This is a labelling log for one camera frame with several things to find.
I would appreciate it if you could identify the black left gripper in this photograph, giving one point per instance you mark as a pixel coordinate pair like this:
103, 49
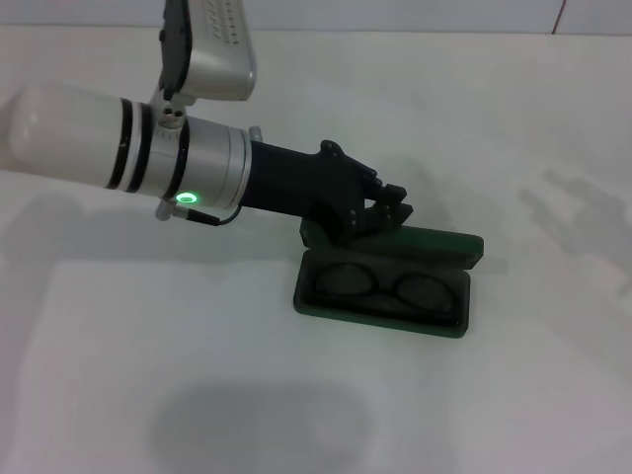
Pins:
296, 182

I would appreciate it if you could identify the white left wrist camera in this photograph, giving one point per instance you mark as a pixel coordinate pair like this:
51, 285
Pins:
222, 54

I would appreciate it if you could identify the green glasses case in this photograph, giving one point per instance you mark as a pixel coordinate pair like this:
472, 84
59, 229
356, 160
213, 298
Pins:
434, 244

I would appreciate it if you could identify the silver connector plug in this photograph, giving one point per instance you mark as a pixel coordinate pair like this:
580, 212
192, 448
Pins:
256, 133

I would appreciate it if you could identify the black thin-frame glasses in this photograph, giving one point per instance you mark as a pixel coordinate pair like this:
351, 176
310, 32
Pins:
382, 292

